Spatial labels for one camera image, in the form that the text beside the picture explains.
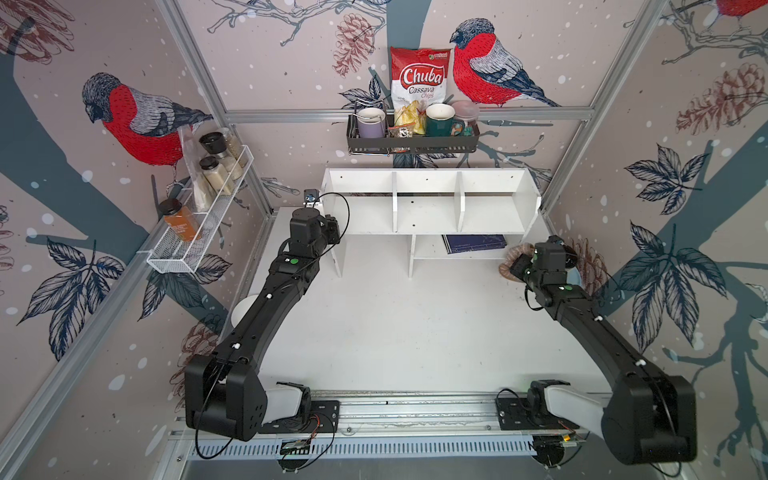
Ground white wooden bookshelf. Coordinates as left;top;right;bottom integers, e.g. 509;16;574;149
314;168;541;272

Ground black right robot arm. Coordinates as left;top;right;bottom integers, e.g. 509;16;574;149
505;236;697;465

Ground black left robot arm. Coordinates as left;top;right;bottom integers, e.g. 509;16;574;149
184;207;341;441

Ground dark blue book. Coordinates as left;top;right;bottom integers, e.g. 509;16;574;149
442;234;507;254

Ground white bowl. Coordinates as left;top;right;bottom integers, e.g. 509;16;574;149
230;295;258;328

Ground black lid spice jar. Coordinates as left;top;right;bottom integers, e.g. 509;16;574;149
199;156;235;196
199;131;243;180

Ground lilac mug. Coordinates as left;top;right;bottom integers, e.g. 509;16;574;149
355;107;387;139

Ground orange spice jar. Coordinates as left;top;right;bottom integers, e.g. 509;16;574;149
158;198;199;242

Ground clear plastic bag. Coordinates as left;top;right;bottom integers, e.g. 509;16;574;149
177;126;215;213

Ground green mug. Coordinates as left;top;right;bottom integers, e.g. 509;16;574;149
425;103;465;137

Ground pink lidded jar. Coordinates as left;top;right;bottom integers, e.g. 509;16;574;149
452;100;480;136

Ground red Chuba chips bag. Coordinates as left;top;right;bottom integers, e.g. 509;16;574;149
390;47;451;111

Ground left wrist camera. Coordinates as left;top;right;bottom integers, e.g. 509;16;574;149
303;189;320;208

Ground black wall basket shelf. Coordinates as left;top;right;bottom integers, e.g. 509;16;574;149
346;115;480;155

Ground white wire wall rack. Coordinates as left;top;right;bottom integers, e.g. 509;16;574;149
146;146;254;274

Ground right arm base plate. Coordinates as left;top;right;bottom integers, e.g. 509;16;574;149
494;396;581;431

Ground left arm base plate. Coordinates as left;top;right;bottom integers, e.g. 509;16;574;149
257;400;341;434

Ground aluminium mounting rail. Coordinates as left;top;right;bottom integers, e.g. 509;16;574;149
167;391;667;439

